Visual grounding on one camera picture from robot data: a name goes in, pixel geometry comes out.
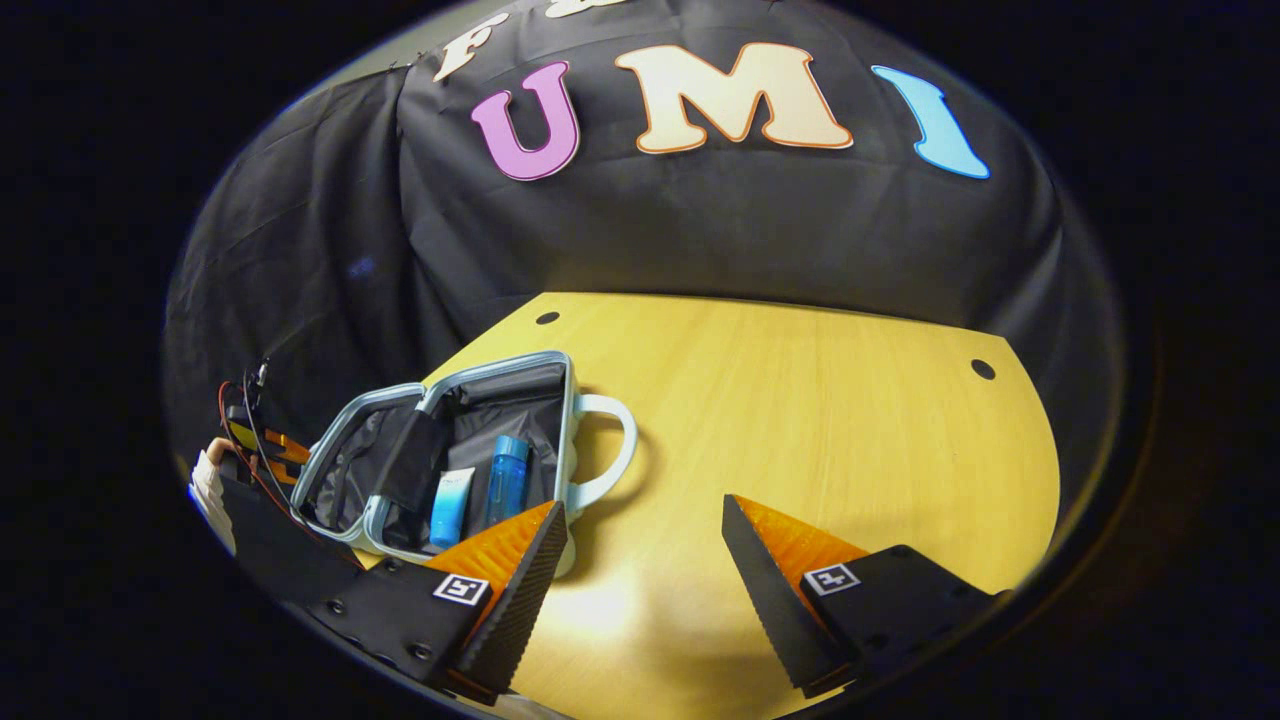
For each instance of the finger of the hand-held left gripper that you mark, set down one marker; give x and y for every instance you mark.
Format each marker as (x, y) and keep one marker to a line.
(285, 445)

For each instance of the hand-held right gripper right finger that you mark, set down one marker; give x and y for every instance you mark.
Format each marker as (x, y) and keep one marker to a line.
(770, 600)

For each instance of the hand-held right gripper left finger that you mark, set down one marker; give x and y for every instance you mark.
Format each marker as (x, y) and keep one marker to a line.
(530, 590)

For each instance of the teal skin care bottle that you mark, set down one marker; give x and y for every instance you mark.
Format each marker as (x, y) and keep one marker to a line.
(507, 480)

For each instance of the light blue suitcase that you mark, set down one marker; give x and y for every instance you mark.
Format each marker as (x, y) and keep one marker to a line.
(595, 450)

